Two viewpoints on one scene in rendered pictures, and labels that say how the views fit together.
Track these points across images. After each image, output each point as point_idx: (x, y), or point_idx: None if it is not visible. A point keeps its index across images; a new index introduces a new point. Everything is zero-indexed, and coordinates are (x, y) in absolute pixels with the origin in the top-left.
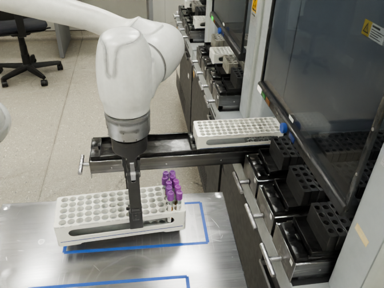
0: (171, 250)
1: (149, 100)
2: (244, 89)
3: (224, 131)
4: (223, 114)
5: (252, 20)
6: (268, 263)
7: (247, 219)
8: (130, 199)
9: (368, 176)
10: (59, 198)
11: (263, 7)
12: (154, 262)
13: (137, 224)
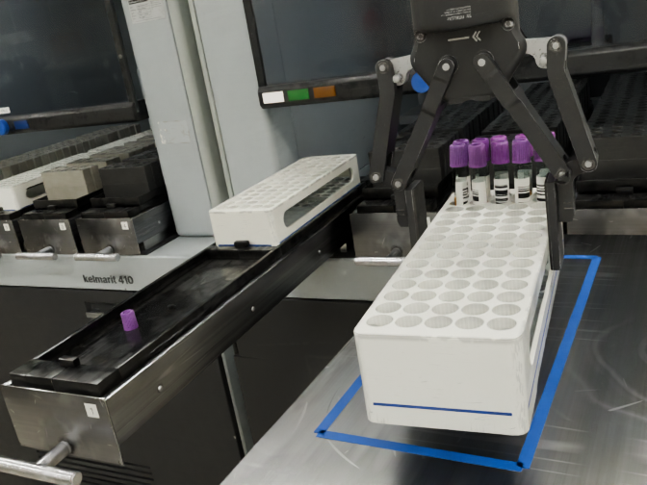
0: (603, 295)
1: None
2: (178, 173)
3: (289, 190)
4: (162, 252)
5: (142, 13)
6: None
7: None
8: (583, 122)
9: (541, 114)
10: (362, 329)
11: None
12: (636, 319)
13: (561, 245)
